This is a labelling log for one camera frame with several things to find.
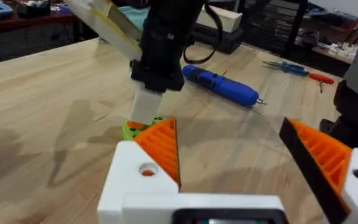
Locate left gripper white orange right finger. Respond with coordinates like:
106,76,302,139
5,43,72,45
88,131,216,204
278,117,358,224

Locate blue electric screwdriver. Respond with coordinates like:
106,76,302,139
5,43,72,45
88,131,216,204
181,64,267,108

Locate black shelf rack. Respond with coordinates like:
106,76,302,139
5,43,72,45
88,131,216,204
240,0,309,58

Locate green disc with holes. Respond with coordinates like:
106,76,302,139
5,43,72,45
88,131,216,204
122,116,168,141

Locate left gripper white orange left finger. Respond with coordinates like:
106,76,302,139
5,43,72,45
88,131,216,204
97,117,180,224

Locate red handled tool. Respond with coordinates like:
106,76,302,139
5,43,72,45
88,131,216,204
308,72,336,94

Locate teal cloth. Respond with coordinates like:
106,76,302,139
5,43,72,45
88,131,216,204
117,5,150,32

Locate cream cardboard box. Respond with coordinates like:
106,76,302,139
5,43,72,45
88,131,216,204
196,4,244,34

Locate blue handled scissors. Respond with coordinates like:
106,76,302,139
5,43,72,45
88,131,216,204
262,60,310,77

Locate brown wooden desk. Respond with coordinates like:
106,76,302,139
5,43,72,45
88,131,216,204
0,11,81,35

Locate heap of white parts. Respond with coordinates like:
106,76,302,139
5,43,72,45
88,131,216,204
327,41,358,60

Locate black cable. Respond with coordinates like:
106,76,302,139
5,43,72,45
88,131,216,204
183,0,224,65

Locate black case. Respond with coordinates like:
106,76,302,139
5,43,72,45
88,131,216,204
192,23,245,55

